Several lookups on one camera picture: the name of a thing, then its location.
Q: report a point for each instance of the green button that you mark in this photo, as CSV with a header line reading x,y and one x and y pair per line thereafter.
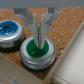
x,y
37,54

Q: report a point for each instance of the blue button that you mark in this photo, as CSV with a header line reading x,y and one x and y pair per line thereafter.
x,y
9,30

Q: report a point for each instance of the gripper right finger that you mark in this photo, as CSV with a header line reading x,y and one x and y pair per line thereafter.
x,y
46,20

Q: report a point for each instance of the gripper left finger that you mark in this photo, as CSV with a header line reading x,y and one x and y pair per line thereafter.
x,y
32,20

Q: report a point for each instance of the wooden drawer box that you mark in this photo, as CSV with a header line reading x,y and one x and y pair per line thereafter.
x,y
63,23

